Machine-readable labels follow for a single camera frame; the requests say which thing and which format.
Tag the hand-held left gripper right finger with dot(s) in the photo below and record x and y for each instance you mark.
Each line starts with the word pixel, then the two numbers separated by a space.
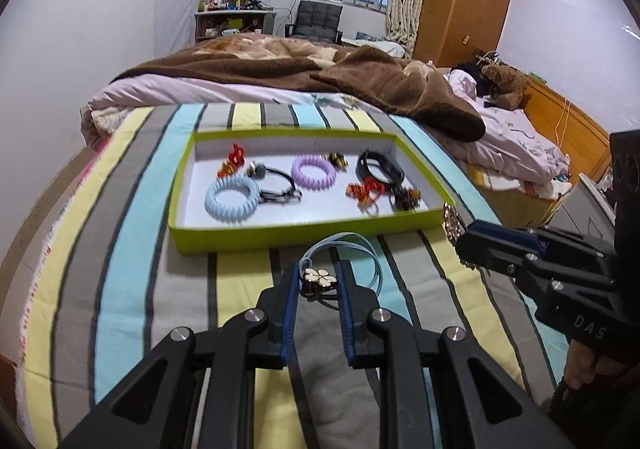
pixel 348 314

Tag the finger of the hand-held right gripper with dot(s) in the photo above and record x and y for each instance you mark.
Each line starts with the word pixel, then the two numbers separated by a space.
pixel 490 254
pixel 505 231

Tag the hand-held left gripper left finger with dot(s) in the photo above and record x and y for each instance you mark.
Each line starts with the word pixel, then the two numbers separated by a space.
pixel 287 314

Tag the gold rhinestone hair clip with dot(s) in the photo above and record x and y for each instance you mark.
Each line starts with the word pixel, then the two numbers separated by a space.
pixel 452 224

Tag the green cardboard box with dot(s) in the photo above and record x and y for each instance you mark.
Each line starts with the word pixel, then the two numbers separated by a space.
pixel 325 204

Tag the black wristband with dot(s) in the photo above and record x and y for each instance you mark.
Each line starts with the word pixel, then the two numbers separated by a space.
pixel 390 174

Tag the person's right forearm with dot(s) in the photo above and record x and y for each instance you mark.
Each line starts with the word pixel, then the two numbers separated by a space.
pixel 600 419

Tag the person's right hand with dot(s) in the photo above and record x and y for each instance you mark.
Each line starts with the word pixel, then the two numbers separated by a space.
pixel 582 369

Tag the grey bedside cabinet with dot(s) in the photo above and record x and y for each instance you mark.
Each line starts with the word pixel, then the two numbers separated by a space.
pixel 590 199

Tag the dark flower hair clip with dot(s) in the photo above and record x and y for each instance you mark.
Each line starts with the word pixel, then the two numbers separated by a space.
pixel 405 199

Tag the wooden headboard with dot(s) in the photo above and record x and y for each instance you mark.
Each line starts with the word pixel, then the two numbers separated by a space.
pixel 570 129

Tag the red orange hair clip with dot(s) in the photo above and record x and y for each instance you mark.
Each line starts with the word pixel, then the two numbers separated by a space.
pixel 367 188
pixel 235 158

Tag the brown teddy bear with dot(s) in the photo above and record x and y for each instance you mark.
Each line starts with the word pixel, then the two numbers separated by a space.
pixel 505 79

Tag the small gold hair clip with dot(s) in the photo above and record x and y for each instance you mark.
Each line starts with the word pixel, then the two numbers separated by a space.
pixel 336 160

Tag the black garment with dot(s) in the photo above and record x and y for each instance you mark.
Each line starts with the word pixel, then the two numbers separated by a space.
pixel 472 74

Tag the striped bedsheet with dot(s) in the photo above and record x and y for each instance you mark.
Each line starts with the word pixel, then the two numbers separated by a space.
pixel 125 229

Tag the brown fleece blanket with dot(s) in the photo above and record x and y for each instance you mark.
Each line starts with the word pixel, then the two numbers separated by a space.
pixel 375 79

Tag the blue white cloth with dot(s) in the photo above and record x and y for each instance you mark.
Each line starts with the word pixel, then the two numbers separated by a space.
pixel 375 41

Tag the pale pink quilt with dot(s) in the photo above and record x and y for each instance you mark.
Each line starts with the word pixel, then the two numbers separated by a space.
pixel 200 89

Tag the black padded chair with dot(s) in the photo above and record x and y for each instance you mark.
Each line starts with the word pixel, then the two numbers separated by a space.
pixel 317 16

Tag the wooden shelf desk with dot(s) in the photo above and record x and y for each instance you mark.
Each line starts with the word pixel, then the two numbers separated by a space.
pixel 235 24

